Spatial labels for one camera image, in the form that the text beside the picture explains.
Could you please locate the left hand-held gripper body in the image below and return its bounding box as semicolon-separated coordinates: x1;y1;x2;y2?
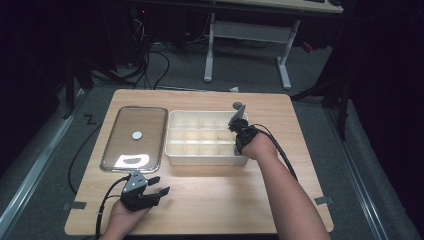
119;170;160;212

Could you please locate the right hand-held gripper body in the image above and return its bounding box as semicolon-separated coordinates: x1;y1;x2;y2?
228;104;260;152

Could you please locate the left hand-held gripper cable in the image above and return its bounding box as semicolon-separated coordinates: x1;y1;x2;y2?
95;175;130;240

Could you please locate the white compartment storage box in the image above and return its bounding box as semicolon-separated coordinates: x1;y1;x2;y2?
164;109;251;167

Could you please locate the black metal stand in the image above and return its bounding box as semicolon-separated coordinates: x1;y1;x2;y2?
290;66;351;141
61;56;96;120

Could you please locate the person's right hand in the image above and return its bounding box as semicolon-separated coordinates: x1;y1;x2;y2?
241;132;279;161

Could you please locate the white-legged desk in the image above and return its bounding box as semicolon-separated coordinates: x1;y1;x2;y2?
203;0;345;91

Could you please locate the grey tape strip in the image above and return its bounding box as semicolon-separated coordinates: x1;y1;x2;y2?
61;201;88;211
314;195;334;206

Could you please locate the metal floor rail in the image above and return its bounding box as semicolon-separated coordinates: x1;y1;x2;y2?
0;87;88;236
324;106;392;240

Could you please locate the clear plastic box lid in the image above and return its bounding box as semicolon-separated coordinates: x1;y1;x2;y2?
100;105;169;174

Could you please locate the person's left hand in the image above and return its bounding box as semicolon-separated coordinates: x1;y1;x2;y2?
109;199;152;233

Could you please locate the black floor cable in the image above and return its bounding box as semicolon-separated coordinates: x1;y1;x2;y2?
67;122;104;195

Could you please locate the right hand-held gripper cable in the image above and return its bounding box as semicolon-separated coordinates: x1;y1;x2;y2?
251;123;299;182

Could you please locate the bundle of black cables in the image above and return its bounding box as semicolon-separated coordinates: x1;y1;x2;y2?
89;13;172;91

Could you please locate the hand-held gripper cable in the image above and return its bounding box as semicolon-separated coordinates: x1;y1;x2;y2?
251;123;299;182
95;175;130;240

